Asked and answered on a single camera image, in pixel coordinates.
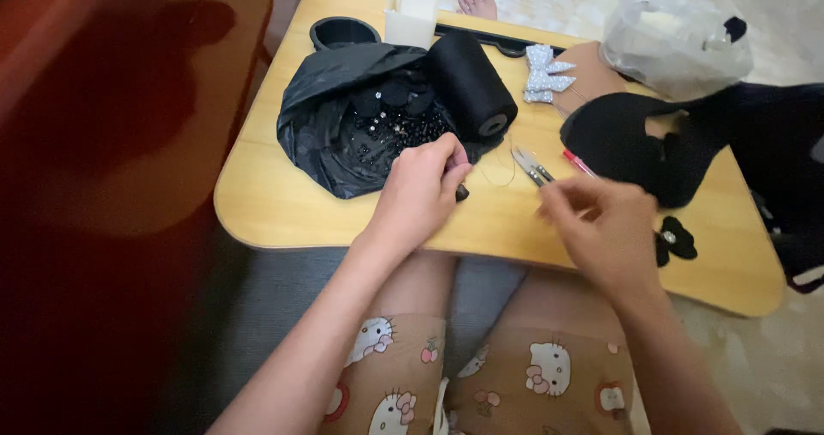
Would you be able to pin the white plastic box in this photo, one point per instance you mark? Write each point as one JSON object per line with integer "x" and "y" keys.
{"x": 412, "y": 17}

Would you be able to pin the black fabric flower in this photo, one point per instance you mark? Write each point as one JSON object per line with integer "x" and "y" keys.
{"x": 676, "y": 240}

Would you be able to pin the brown cardboard piece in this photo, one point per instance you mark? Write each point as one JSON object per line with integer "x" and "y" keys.
{"x": 589, "y": 74}

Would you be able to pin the silver thread snips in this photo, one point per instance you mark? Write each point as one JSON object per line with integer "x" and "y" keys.
{"x": 531, "y": 165}

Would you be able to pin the thin thread strand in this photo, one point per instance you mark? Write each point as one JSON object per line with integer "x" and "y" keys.
{"x": 501, "y": 171}

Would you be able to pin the person's right hand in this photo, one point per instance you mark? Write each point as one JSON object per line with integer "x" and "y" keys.
{"x": 608, "y": 235}

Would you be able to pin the red pen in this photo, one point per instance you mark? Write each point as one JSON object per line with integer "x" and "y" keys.
{"x": 578, "y": 163}

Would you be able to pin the black thread spool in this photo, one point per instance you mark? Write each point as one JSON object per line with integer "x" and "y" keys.
{"x": 473, "y": 84}

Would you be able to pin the wooden lap table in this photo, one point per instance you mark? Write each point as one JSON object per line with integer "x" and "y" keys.
{"x": 302, "y": 184}

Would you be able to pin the person's right fingers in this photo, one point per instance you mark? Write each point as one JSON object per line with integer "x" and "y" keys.
{"x": 566, "y": 200}

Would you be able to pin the black fabric garment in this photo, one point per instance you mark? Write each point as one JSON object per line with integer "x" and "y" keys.
{"x": 708, "y": 145}

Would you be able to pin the pile of black beads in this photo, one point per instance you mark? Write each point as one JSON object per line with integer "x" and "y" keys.
{"x": 399, "y": 129}

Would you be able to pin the clear plastic bag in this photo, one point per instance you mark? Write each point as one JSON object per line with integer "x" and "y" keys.
{"x": 676, "y": 42}

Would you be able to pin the cartoon print shorts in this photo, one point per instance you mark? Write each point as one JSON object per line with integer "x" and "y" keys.
{"x": 476, "y": 377}

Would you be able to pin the small black fabric piece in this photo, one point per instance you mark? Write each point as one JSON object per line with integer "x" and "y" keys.
{"x": 461, "y": 193}

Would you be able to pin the silver rhinestone bow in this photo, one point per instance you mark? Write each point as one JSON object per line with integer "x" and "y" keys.
{"x": 544, "y": 74}

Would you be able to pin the person's left hand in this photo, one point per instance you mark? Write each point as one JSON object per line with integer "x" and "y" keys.
{"x": 415, "y": 197}

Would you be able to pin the black plastic bag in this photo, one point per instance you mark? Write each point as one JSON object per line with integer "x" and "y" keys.
{"x": 335, "y": 119}

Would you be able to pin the red-brown wooden furniture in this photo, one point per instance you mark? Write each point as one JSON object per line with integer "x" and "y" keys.
{"x": 116, "y": 132}

